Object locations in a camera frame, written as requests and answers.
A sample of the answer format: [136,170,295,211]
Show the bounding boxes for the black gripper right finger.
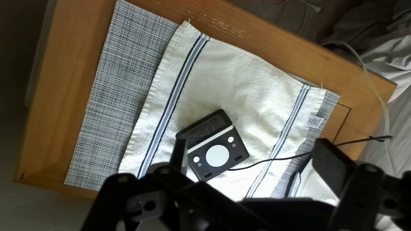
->
[311,138,411,231]

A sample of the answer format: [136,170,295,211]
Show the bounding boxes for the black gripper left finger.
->
[80,137,268,231]

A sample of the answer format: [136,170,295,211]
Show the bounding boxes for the black alarm clock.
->
[175,108,250,183]

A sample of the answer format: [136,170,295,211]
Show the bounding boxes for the grey woven placemat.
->
[63,0,342,201]

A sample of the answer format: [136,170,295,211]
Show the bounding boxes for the white towel with blue stripes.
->
[117,18,339,203]

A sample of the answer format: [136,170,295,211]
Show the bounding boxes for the white crumpled bed sheet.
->
[358,34,411,231]

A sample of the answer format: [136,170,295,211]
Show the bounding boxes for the wooden bedside table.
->
[12,0,397,203]

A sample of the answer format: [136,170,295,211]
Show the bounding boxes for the grey crumpled clothes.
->
[226,0,411,57]

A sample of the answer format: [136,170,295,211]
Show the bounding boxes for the white iron cable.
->
[320,40,393,139]

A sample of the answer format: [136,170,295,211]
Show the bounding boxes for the thin black clock cable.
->
[226,134,393,172]

